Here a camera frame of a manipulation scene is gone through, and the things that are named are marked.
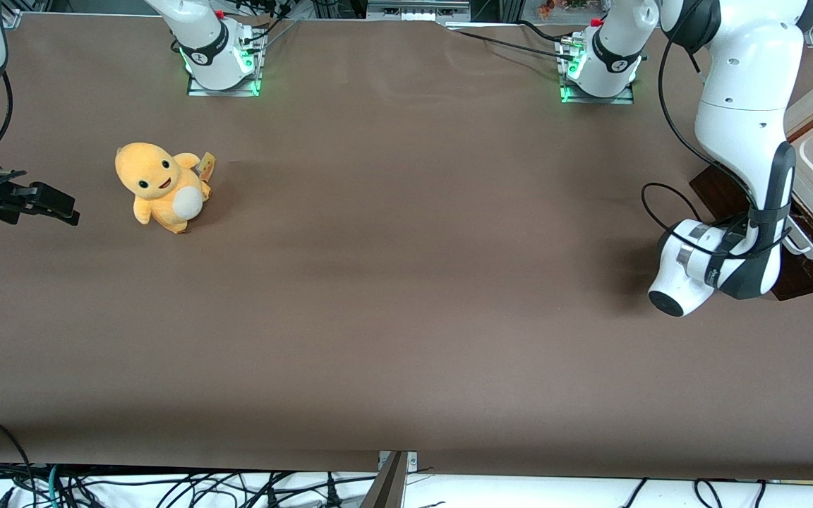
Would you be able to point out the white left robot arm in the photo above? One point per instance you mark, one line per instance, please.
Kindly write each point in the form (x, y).
(745, 85)

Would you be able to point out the brown table cover mat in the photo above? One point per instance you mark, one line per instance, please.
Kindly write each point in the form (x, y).
(406, 296)

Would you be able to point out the dark brown wooden board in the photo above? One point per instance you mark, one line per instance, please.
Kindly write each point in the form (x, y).
(720, 194)

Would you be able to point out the small metal bracket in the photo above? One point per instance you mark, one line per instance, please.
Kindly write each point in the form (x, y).
(413, 462)

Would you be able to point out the aluminium frame rail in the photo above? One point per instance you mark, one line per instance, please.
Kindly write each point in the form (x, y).
(417, 10)

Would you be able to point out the aluminium profile bar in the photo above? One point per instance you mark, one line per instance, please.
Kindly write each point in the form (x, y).
(389, 488)

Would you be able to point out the orange background object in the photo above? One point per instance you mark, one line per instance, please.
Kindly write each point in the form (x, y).
(546, 7)

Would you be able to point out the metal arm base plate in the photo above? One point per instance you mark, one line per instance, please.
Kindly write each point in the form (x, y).
(198, 89)
(625, 97)

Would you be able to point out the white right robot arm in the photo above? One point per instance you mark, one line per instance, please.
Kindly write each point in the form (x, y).
(212, 49)

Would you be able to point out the yellow plush toy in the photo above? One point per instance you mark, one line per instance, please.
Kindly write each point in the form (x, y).
(159, 187)

